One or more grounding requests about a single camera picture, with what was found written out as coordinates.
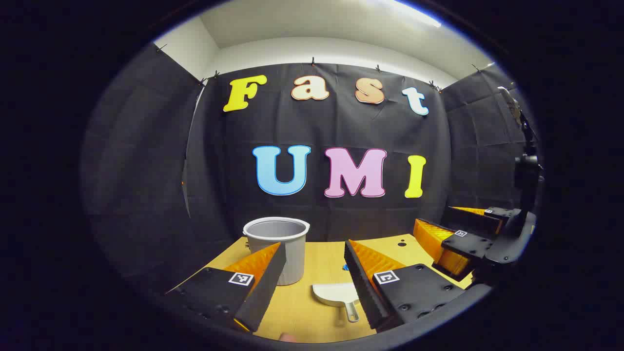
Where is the grey plastic garbage bin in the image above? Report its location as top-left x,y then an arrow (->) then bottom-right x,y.
243,217 -> 311,286

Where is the black backdrop cloth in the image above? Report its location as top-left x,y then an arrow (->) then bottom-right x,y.
80,43 -> 537,303

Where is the wooden desktop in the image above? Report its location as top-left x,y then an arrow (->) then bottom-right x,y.
168,236 -> 481,344

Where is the white plastic dustpan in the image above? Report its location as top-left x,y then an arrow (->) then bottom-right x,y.
312,283 -> 364,323

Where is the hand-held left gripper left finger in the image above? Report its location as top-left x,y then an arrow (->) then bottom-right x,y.
166,242 -> 287,333

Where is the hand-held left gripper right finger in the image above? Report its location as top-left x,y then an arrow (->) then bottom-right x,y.
344,239 -> 466,332

